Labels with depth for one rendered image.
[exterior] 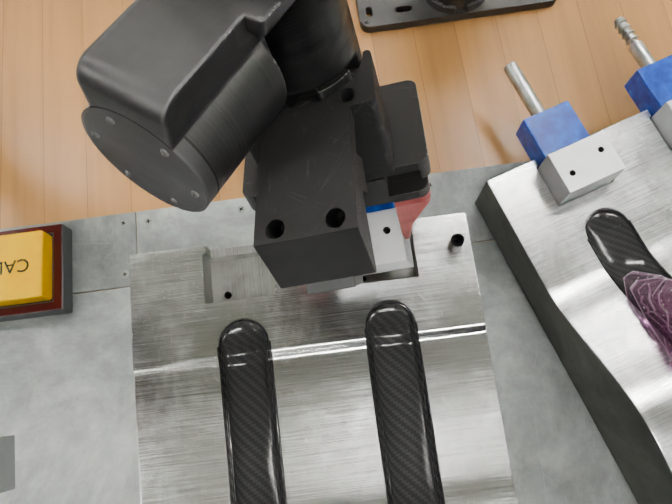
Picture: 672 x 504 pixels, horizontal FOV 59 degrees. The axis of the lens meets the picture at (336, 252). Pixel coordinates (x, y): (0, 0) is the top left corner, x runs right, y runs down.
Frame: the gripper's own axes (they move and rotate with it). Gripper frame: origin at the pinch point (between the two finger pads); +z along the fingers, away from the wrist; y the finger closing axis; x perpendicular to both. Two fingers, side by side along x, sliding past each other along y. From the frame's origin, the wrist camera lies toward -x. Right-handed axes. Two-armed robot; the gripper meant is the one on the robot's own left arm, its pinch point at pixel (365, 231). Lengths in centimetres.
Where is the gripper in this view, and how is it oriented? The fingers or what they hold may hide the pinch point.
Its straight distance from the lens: 40.7
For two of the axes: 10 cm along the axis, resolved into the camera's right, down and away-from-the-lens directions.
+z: 2.5, 5.5, 7.9
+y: 9.7, -1.7, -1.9
